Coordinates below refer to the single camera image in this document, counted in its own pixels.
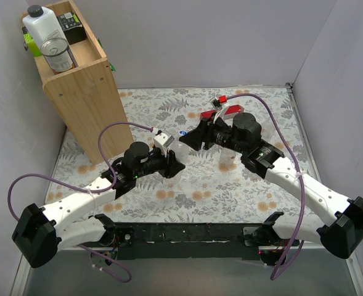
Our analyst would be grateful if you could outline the clear bottle with white cap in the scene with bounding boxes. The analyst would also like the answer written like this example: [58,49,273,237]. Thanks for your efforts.
[164,140,189,187]

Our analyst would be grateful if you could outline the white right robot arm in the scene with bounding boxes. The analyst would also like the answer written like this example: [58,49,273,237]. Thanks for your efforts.
[179,113,363,259]

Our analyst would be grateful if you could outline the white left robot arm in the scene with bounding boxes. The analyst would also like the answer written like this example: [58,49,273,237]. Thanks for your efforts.
[12,142,186,268]

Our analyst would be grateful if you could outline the red rectangular box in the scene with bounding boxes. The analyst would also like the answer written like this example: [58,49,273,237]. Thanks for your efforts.
[199,105,244,121]

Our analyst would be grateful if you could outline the floral patterned table mat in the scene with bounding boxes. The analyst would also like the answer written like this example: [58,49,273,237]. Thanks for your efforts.
[41,86,314,224]

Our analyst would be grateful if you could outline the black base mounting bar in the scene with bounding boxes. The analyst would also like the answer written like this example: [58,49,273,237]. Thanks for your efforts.
[80,222,288,260]

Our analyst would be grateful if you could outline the wooden shelf box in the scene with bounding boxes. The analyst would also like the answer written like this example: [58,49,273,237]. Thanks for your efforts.
[35,1,133,165]

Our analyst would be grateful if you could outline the metal tin can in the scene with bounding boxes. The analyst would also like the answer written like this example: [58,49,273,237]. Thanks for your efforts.
[40,37,76,74]

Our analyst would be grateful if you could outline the black electronic device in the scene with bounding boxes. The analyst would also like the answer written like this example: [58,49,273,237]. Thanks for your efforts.
[57,12,87,45]

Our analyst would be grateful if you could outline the green object behind shelf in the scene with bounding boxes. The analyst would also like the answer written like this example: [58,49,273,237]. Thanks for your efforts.
[22,27,42,57]

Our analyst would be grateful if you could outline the white jug with grey cap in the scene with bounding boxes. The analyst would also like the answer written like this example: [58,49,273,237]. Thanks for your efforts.
[22,5,67,48]

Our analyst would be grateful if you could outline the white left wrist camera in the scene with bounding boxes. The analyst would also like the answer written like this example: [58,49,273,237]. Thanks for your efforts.
[153,131,174,157]

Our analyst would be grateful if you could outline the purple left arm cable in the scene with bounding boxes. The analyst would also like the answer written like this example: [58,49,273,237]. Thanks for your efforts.
[8,121,157,283]

